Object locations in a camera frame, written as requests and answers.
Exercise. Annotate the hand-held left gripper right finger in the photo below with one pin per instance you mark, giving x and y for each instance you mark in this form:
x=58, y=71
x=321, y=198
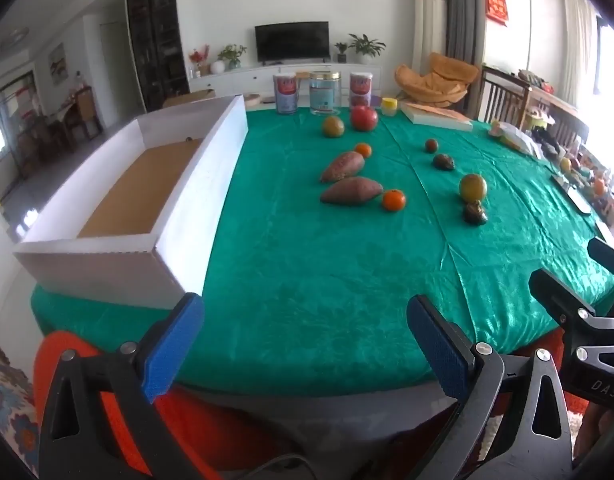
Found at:
x=439, y=345

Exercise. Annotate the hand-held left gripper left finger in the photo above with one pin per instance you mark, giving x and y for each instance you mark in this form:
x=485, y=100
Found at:
x=174, y=350

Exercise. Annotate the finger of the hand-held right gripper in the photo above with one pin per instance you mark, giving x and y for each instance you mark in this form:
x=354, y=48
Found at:
x=609, y=256
x=554, y=292

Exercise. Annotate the orange tangerine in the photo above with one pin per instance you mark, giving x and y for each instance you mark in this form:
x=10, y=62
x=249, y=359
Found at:
x=393, y=200
x=363, y=150

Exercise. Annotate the white cardboard box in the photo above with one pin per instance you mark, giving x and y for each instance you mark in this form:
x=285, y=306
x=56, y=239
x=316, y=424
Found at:
x=202, y=200

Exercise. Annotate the red apple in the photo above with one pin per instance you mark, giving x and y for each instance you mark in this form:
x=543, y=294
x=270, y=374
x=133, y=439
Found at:
x=364, y=118

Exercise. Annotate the brown round pear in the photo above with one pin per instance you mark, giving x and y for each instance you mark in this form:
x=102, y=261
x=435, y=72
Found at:
x=332, y=126

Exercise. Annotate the orange red chair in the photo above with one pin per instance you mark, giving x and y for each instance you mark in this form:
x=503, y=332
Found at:
x=202, y=420

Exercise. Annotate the greenish wrinkled pear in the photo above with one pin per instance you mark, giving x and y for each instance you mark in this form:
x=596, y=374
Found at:
x=472, y=187

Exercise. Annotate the wooden chair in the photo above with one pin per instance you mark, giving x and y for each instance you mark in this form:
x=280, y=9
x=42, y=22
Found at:
x=502, y=92
x=79, y=110
x=567, y=127

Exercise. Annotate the green tablecloth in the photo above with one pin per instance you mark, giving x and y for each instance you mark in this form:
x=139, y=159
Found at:
x=312, y=285

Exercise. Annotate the crinkled snack bag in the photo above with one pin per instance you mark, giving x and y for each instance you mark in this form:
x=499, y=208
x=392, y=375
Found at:
x=517, y=137

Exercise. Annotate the floral patterned cushion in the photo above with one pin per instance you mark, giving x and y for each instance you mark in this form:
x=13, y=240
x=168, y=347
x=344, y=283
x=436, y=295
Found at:
x=7, y=400

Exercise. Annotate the purple sweet potato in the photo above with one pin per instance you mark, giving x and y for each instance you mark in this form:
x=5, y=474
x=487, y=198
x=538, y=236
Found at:
x=342, y=166
x=351, y=191

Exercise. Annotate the small dark red fruit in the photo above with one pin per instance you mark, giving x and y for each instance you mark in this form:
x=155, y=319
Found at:
x=431, y=145

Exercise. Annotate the flat white book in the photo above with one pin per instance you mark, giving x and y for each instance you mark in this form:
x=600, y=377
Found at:
x=437, y=116

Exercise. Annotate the white sheer curtain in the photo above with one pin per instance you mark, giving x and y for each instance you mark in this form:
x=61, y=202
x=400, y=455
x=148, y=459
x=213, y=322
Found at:
x=577, y=45

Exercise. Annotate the orange cushioned chair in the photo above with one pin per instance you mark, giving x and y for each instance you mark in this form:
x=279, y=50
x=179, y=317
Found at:
x=437, y=82

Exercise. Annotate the small yellow lid jar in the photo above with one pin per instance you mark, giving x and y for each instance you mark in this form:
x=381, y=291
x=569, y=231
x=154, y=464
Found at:
x=389, y=107

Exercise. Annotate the brown cardboard box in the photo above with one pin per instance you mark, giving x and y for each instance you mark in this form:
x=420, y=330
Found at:
x=189, y=97

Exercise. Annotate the red label tin can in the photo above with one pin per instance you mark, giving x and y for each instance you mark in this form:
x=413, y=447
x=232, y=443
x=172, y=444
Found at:
x=286, y=94
x=361, y=90

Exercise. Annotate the white television console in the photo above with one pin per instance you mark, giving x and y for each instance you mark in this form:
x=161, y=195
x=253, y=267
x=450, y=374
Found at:
x=237, y=80

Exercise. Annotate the clear plastic jar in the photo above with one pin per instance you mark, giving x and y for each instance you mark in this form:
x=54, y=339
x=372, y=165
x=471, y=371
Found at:
x=324, y=92

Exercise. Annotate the white round vase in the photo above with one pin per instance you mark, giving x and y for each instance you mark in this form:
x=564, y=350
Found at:
x=217, y=66

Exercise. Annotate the grey curtain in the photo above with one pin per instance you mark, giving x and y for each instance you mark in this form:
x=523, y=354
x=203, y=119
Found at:
x=459, y=10

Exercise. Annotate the covered standing air conditioner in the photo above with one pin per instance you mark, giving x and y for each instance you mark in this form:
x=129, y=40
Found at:
x=429, y=25

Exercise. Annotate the red flower arrangement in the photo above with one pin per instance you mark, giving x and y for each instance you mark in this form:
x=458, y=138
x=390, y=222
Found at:
x=199, y=57

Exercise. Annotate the bushy green potted plant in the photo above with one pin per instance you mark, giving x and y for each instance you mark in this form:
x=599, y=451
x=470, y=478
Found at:
x=232, y=55

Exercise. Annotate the large green potted plant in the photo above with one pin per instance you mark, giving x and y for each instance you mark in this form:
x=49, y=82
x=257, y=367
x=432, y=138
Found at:
x=366, y=45

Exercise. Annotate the small green potted plant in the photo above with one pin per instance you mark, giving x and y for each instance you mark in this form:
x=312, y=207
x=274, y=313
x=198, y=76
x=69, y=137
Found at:
x=341, y=51

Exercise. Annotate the dark display cabinet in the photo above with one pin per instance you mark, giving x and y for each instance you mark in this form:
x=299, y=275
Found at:
x=152, y=35

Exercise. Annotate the black television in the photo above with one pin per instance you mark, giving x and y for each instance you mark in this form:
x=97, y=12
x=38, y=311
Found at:
x=292, y=42

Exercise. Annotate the red wall hanging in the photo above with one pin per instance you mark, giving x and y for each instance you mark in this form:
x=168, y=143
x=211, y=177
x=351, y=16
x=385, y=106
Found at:
x=497, y=4

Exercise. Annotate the framed wall picture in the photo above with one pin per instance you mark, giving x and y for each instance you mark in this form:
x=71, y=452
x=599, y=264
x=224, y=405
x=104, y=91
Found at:
x=58, y=63

